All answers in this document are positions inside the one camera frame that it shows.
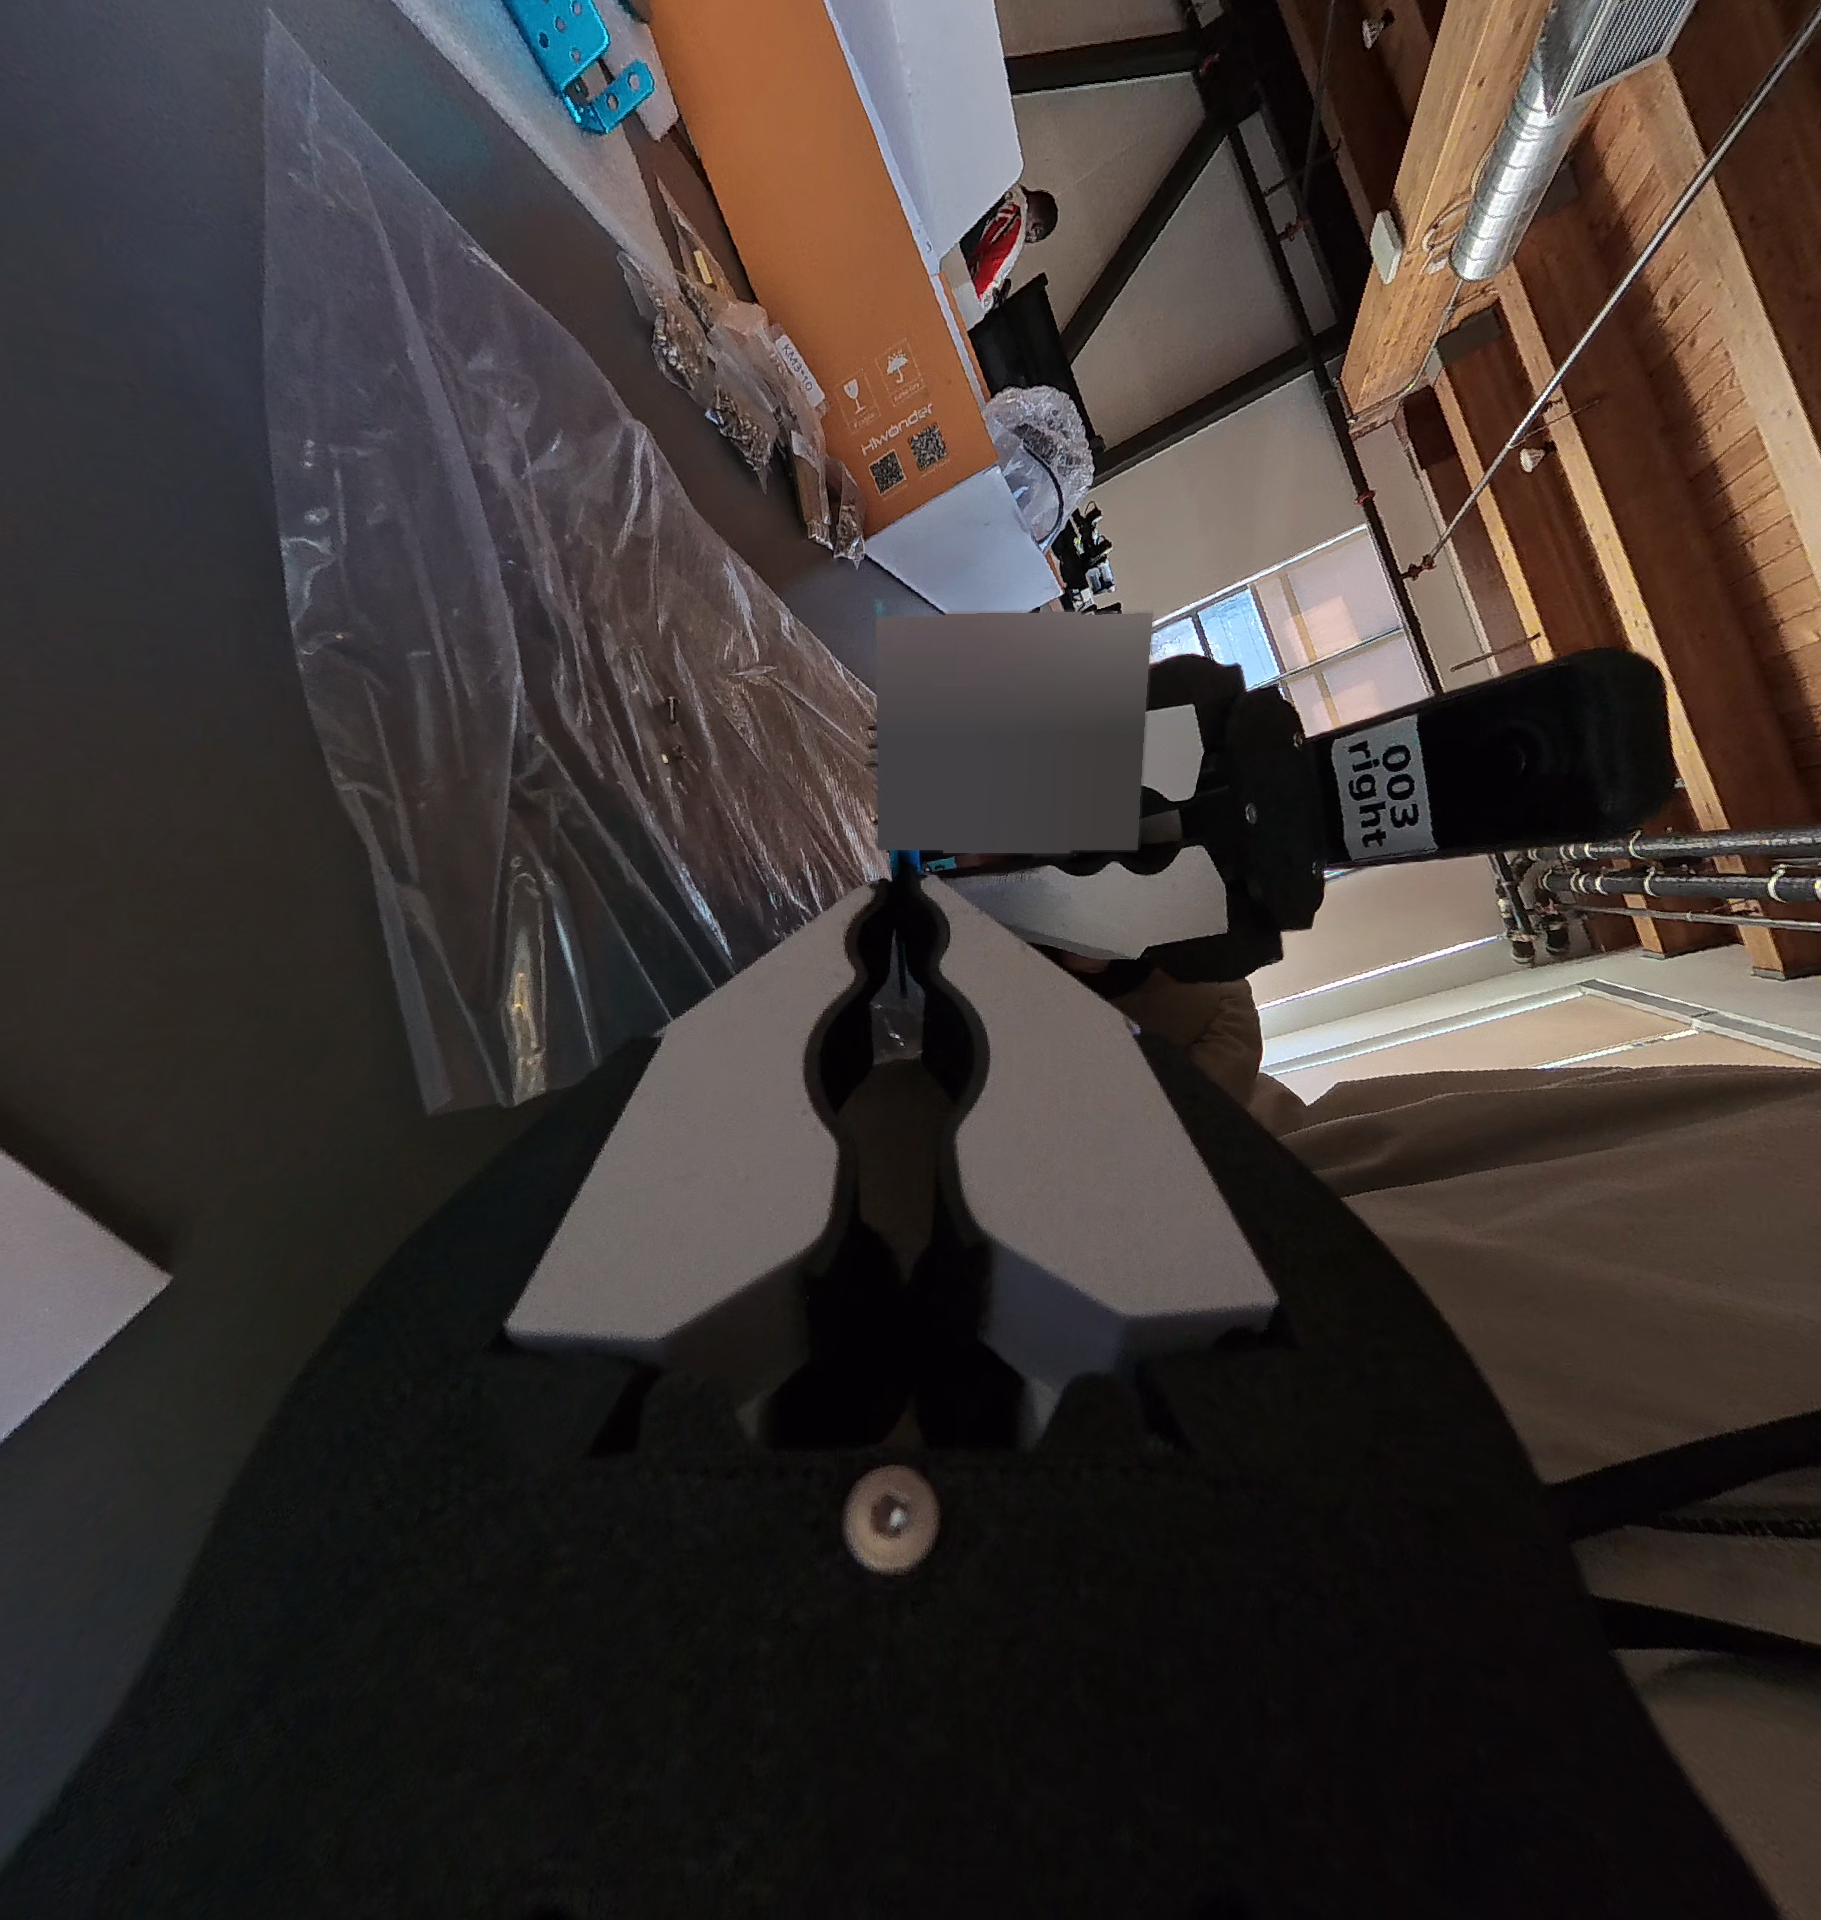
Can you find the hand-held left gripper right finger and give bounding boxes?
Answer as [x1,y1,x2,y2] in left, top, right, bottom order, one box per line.
[909,874,1287,1430]

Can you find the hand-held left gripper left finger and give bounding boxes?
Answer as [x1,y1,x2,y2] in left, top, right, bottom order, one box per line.
[498,881,900,1430]

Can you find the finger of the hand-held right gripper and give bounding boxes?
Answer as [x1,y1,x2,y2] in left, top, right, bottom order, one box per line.
[950,846,1229,964]
[1146,701,1229,855]

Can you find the blue round metal disc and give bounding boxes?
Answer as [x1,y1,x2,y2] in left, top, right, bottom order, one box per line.
[883,846,963,997]

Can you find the person's right forearm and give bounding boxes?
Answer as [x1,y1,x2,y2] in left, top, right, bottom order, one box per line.
[1110,958,1310,1128]

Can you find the window with roller blinds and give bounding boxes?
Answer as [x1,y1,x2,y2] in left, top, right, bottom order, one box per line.
[1150,523,1460,737]

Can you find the black insulated pipes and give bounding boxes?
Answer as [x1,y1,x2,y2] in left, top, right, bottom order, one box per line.
[1494,817,1821,969]

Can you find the bubble wrap bag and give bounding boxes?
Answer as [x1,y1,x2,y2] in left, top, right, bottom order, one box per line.
[990,383,1104,548]

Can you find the black screen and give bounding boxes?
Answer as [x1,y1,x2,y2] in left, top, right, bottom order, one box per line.
[971,272,1104,489]

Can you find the person's beige jacket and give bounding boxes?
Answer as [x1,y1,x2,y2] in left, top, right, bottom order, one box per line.
[1262,1051,1821,1920]

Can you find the pile of small screw bags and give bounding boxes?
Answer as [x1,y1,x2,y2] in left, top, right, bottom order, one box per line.
[616,179,870,569]

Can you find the large clear plastic bag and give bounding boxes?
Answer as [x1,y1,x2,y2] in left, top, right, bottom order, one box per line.
[256,6,913,1113]

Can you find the orange and white cardboard box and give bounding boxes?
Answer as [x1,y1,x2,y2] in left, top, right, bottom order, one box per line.
[645,0,1068,618]

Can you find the white instruction sheet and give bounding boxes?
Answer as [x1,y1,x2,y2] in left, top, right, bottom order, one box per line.
[0,1107,175,1492]

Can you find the long blue perforated plate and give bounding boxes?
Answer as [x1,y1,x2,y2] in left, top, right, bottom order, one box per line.
[501,0,667,142]

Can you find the white foam sheet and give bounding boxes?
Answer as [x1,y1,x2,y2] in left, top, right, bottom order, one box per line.
[385,0,737,220]

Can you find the black camera equipment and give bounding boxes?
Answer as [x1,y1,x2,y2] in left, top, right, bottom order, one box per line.
[1053,507,1125,615]

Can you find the silver ventilation duct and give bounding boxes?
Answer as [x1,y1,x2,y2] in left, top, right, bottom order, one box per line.
[1452,0,1706,285]

